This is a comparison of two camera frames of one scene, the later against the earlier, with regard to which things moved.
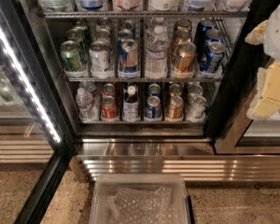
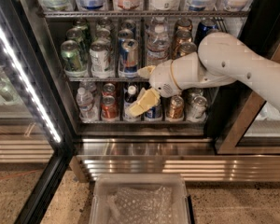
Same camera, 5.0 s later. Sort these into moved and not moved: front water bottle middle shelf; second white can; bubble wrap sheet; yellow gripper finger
Moved: yellow gripper finger
Not moved: bubble wrap sheet; second white can; front water bottle middle shelf
